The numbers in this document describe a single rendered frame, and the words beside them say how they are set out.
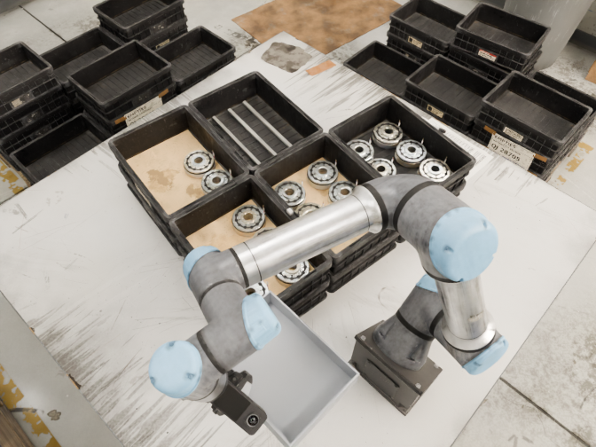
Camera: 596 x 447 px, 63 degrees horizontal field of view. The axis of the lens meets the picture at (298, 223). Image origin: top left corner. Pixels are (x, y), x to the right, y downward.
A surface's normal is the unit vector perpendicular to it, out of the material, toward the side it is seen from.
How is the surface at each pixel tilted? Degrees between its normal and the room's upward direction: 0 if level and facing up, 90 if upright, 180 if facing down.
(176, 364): 14
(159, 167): 0
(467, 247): 67
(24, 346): 0
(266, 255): 30
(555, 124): 0
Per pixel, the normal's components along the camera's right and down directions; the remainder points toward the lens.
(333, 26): 0.01, -0.57
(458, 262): 0.43, 0.45
